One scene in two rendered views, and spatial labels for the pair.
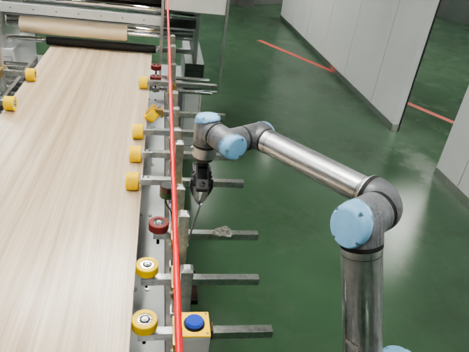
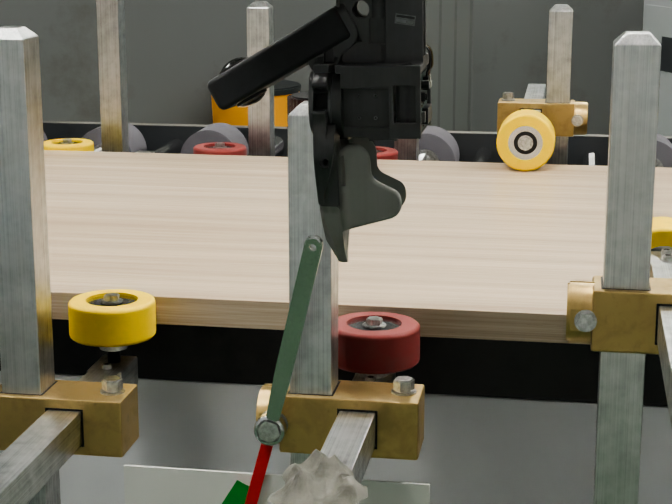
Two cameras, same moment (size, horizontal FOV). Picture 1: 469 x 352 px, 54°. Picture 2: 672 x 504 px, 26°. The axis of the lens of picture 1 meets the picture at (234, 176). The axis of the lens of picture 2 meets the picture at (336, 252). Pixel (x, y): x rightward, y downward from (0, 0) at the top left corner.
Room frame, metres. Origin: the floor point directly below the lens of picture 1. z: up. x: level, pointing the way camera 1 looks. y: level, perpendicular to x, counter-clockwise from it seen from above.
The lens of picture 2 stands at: (1.90, -0.88, 1.26)
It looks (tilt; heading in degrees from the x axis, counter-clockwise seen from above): 13 degrees down; 111
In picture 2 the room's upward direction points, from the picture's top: straight up
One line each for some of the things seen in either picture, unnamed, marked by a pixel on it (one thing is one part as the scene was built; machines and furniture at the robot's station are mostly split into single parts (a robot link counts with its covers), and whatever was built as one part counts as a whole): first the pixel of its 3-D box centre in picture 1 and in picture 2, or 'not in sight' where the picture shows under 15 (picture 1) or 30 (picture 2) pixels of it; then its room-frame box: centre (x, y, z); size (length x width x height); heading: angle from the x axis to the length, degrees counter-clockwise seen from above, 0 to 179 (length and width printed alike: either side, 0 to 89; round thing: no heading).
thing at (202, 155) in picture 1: (203, 150); not in sight; (1.53, 0.13, 1.23); 0.10 x 0.09 x 0.05; 101
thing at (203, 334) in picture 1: (192, 334); not in sight; (0.73, 0.04, 1.18); 0.07 x 0.07 x 0.08; 11
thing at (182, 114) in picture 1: (194, 114); not in sight; (2.52, 0.28, 0.94); 0.37 x 0.03 x 0.03; 101
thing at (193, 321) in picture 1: (194, 323); not in sight; (0.73, 0.04, 1.22); 0.04 x 0.04 x 0.02
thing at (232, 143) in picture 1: (228, 141); not in sight; (1.46, 0.04, 1.32); 0.12 x 0.12 x 0.09; 43
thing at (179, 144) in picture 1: (176, 189); (622, 335); (1.72, 0.24, 0.93); 0.04 x 0.04 x 0.48; 11
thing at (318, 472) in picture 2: (222, 229); (323, 472); (1.55, 0.02, 0.87); 0.09 x 0.07 x 0.02; 101
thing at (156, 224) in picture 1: (158, 232); (373, 380); (1.50, 0.28, 0.85); 0.08 x 0.08 x 0.11
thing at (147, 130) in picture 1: (184, 132); not in sight; (2.26, 0.30, 0.95); 0.50 x 0.04 x 0.04; 101
